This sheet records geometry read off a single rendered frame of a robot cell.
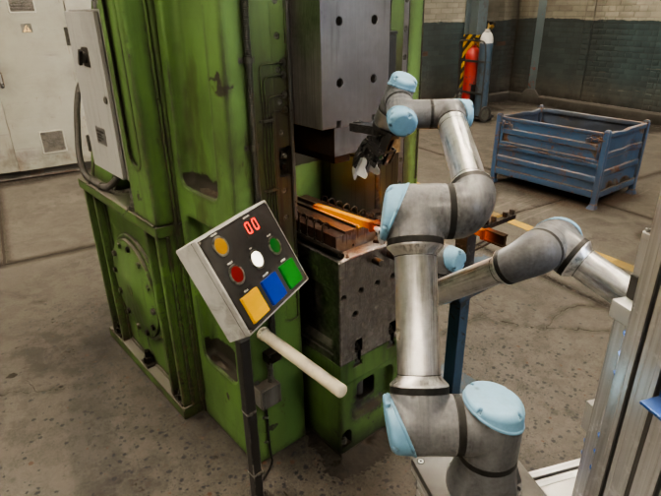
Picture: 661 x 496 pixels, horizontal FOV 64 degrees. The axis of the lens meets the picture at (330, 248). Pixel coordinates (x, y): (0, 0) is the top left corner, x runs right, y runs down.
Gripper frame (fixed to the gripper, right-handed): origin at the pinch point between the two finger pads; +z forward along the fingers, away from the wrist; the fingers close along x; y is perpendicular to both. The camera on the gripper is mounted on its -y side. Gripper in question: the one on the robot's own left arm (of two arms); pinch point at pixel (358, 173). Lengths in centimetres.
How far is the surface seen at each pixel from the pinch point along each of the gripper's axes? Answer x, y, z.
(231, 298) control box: -55, 18, 12
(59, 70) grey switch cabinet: 62, -474, 255
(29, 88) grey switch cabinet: 29, -471, 271
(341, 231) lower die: 6.3, -1.5, 30.2
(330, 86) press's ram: 0.7, -23.4, -16.4
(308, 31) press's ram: -3.2, -35.7, -28.0
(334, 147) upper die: 2.0, -14.5, 1.0
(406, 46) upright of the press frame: 51, -40, -17
